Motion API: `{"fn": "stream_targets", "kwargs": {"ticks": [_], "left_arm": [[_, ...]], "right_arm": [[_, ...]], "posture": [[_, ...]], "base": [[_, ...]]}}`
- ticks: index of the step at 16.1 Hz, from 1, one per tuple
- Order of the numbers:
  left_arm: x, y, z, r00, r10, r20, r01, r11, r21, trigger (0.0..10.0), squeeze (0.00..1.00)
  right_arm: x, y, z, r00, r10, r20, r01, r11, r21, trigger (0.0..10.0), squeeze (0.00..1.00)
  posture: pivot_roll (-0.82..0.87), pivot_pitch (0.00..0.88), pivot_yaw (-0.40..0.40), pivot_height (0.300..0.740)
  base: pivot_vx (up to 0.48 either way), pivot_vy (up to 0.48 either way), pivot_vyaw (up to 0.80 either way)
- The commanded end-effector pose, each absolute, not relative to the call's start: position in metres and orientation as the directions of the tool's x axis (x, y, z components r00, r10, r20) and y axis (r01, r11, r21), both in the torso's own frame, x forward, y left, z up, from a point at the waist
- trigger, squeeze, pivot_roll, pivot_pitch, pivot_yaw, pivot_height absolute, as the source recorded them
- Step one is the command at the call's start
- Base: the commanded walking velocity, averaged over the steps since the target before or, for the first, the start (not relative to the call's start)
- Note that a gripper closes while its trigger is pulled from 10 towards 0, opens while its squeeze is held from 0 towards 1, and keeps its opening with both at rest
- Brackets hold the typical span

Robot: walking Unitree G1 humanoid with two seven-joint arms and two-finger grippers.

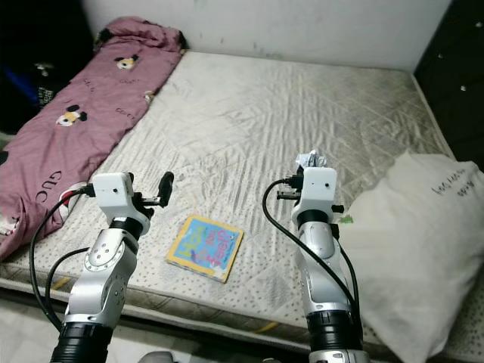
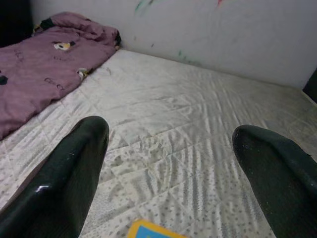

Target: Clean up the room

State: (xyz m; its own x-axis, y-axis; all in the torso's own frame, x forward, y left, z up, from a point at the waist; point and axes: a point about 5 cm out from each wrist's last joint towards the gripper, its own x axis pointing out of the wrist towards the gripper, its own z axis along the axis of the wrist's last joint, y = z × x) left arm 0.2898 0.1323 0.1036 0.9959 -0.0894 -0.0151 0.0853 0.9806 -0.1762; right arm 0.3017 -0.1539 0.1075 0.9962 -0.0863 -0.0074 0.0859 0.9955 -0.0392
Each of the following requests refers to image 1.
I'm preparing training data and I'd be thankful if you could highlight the colourful children's book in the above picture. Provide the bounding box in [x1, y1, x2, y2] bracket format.
[166, 215, 245, 284]

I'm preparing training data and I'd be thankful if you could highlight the white pillow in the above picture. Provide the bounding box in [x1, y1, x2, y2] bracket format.
[340, 151, 484, 361]

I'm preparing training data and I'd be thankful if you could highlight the crumpled white paper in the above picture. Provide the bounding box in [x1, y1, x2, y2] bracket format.
[296, 150, 330, 172]

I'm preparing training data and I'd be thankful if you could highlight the white quilted mattress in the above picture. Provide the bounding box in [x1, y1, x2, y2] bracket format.
[0, 49, 484, 361]

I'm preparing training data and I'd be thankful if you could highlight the pink cartoon print blanket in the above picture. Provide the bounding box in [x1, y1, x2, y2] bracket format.
[0, 17, 187, 262]

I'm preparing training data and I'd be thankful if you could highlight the black mesh basket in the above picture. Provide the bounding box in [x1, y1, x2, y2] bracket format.
[36, 64, 67, 108]

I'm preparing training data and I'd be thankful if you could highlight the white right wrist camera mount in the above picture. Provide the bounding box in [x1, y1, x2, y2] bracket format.
[299, 166, 343, 222]

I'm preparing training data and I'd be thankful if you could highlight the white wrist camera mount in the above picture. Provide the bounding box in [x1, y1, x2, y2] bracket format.
[299, 166, 343, 222]
[87, 172, 149, 235]

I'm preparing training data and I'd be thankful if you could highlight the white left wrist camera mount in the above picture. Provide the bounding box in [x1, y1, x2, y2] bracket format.
[87, 172, 149, 235]

